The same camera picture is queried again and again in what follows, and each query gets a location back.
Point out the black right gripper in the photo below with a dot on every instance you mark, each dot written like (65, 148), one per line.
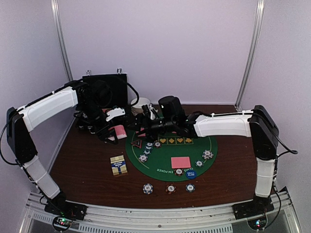
(146, 129)

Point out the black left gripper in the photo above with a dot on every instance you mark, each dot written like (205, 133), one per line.
(102, 135)

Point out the dealt red card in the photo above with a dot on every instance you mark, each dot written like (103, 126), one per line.
(140, 134)
(180, 162)

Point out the pink backed card deck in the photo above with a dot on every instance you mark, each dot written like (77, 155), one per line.
(120, 131)

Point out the single blue chip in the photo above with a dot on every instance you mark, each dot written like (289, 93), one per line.
(199, 163)

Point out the blue small blind button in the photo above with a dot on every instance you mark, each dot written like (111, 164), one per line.
(191, 174)

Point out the blue white chip stack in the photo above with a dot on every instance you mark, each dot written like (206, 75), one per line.
(147, 188)

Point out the dark blue green chip stack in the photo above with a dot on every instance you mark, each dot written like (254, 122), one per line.
(190, 187)

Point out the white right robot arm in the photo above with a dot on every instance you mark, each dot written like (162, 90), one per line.
(256, 124)

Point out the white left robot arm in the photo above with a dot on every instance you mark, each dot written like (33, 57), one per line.
(22, 123)

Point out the triangular black red all-in marker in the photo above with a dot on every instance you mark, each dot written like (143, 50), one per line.
(137, 143)

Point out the white scalloped dish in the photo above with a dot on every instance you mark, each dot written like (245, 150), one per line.
(137, 110)

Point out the white ceramic bowl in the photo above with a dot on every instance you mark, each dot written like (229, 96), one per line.
(139, 103)

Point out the gold card box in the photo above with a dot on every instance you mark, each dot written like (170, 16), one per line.
(118, 165)

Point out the green round poker mat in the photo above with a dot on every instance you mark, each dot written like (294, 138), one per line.
(158, 165)

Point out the black poker chip case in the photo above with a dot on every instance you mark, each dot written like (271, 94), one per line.
(99, 92)

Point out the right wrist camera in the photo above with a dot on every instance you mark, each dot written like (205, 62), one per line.
(171, 107)

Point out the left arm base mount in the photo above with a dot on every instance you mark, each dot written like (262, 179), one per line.
(61, 207)

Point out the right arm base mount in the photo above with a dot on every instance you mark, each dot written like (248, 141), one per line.
(256, 206)

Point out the aluminium frame post left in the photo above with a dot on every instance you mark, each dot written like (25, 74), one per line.
(61, 41)

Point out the aluminium front rail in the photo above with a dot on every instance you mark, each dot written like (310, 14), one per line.
(210, 219)

